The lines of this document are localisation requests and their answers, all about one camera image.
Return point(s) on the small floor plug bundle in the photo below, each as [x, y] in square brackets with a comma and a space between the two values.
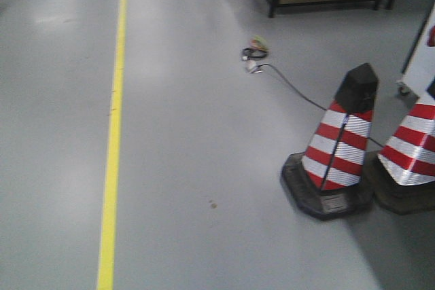
[257, 50]

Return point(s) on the near striped traffic cone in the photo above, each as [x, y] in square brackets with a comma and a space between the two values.
[325, 180]

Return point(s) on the striped traffic cone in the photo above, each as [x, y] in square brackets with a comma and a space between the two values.
[402, 172]
[325, 180]

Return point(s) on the far striped traffic cone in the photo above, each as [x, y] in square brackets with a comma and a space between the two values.
[402, 172]

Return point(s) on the white panel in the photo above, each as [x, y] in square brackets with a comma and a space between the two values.
[418, 69]

